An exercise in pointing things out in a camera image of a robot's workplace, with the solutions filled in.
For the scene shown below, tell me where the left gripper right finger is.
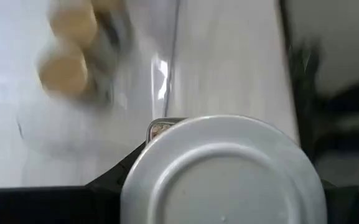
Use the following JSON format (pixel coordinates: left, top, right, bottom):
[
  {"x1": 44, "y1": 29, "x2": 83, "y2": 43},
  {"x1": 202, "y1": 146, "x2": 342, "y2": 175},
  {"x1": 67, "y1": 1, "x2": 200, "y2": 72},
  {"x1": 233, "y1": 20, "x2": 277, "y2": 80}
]
[{"x1": 319, "y1": 177, "x2": 336, "y2": 190}]

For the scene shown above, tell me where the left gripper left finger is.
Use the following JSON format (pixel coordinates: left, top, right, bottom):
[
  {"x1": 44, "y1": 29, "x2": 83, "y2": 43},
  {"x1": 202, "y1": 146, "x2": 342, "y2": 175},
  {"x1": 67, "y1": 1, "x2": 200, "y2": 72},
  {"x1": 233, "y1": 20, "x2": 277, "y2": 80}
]
[{"x1": 85, "y1": 140, "x2": 151, "y2": 190}]

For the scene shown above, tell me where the clear plastic bin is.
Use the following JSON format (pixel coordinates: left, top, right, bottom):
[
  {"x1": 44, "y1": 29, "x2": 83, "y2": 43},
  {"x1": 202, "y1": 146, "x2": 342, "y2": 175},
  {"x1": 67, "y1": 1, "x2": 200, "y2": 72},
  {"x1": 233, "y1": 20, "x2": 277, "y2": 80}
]
[{"x1": 11, "y1": 0, "x2": 182, "y2": 156}]

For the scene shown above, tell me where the brown paper cup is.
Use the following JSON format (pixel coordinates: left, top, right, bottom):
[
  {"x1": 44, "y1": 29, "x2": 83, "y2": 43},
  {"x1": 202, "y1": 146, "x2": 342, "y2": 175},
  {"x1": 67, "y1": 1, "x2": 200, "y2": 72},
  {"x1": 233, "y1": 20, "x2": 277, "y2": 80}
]
[{"x1": 37, "y1": 43, "x2": 118, "y2": 106}]

